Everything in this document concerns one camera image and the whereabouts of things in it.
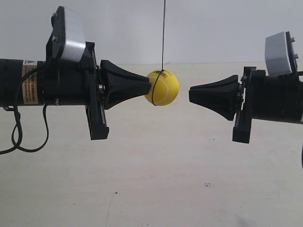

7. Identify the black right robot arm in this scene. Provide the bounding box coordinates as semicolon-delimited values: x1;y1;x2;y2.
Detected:
188;67;303;144

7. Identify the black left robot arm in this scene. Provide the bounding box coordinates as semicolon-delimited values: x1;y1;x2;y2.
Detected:
0;42;151;140

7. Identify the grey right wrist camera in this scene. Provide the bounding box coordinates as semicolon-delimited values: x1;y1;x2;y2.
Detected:
264;31;297;77

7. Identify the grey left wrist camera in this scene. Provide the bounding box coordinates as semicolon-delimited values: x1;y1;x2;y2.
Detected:
51;6;86;63

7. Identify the black hanging string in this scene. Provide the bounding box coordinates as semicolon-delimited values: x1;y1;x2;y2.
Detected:
151;0;166;106

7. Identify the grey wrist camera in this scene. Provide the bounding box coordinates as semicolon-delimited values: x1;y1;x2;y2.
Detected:
51;6;86;63
264;31;297;77

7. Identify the black left camera cable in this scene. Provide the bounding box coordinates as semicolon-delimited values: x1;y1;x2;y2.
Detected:
0;55;56;156

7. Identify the yellow tennis ball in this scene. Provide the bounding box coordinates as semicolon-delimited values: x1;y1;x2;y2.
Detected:
145;70;179;106

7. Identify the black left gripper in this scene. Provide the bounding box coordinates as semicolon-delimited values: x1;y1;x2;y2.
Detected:
79;42;151;140

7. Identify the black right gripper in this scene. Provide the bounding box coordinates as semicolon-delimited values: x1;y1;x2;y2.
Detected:
189;66;266;144

